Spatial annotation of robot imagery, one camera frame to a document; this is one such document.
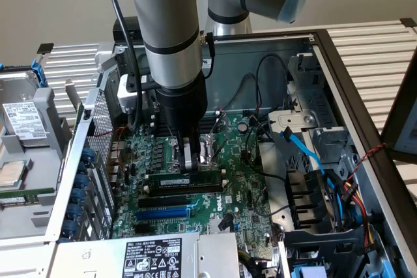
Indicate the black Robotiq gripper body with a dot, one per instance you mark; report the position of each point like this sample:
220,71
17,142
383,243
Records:
182,105

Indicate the green RAM stick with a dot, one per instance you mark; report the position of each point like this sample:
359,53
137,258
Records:
174,182
19,197

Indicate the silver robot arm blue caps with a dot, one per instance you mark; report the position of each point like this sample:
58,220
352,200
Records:
169,14

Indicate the CPU socket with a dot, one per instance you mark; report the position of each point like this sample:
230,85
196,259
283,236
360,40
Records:
204,157

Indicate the thin metal locking lever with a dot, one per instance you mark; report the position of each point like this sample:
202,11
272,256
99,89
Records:
155,107
207,164

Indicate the green Dell motherboard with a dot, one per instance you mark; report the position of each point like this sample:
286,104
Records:
234,161

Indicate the silver socket cover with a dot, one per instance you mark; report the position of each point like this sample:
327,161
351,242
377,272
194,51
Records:
219,125

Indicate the open grey PC case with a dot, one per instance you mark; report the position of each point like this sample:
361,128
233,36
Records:
228,86

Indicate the long black expansion slot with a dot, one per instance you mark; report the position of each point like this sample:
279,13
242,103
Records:
163,201

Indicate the round coin cell battery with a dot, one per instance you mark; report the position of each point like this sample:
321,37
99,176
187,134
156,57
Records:
242,127

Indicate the blue expansion slot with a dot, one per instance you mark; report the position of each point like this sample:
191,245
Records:
163,214

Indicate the black connector plug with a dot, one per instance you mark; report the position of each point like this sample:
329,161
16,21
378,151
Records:
224,224

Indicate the short black expansion slot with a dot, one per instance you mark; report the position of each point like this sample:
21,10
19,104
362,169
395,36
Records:
144,229

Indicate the black box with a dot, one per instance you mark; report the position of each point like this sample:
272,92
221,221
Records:
125,29

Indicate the blue card retention clip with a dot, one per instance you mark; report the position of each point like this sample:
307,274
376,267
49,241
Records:
89,157
83,180
70,227
79,195
75,211

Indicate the black plastic fan shroud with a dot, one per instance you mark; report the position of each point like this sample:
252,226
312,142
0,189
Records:
303,193

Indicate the grey metal disk bay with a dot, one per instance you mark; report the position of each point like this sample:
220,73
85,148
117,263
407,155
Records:
312,102

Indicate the silver power supply unit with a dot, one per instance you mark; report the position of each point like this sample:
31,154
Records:
97,255

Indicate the black table end cap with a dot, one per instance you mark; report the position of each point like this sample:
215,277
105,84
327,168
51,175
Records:
408,21
45,48

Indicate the grey parts rack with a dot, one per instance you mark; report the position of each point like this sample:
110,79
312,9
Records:
39,164

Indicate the blue plastic latch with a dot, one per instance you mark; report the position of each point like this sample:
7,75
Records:
307,272

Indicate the hard disk with white label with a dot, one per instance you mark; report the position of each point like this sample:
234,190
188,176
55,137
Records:
24,121

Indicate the silver CPU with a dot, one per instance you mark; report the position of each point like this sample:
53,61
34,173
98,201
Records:
11,174

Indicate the dark framed monitor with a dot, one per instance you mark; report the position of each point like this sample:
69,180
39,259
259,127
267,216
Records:
407,128

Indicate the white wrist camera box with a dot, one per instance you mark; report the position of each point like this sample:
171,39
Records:
125,95

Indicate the graphics card with metal bracket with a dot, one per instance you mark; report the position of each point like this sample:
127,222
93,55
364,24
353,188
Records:
72,94

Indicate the blue plastic disk bracket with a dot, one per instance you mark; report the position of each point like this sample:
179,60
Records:
39,76

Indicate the dark grey plastic bracket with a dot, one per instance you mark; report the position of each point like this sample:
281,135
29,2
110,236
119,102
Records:
325,242

